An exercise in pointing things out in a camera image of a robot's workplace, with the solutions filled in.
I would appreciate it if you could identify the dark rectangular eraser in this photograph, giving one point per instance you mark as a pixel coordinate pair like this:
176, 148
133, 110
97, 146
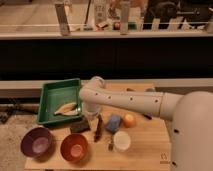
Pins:
80, 126

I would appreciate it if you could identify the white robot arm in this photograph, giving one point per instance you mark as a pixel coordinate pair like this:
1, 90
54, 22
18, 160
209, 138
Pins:
191, 116

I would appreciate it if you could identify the green plastic tray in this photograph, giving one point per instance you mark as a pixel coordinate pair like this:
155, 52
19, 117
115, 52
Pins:
53, 96

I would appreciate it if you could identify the blue sponge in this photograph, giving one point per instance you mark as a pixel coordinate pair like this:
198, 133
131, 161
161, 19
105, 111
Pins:
113, 124

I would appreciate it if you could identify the orange apple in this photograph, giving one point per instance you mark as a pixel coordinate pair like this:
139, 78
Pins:
129, 120

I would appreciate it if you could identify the yellow banana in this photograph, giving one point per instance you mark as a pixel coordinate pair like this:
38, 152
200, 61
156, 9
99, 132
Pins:
67, 109

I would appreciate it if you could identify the dark grape bunch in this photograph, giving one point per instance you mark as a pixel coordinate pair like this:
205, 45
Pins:
98, 132

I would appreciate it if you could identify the wooden board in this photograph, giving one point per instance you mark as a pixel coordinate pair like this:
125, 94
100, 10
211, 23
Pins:
149, 150

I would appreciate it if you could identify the white cup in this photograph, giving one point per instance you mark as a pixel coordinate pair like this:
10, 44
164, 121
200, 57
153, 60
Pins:
122, 140

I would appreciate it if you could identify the orange bowl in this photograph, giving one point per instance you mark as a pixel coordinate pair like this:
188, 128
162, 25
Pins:
74, 148

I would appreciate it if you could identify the purple bowl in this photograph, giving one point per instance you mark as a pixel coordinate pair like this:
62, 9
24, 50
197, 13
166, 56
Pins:
36, 142

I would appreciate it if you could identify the black handled brush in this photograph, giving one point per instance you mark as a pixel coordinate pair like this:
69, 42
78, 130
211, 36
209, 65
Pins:
147, 117

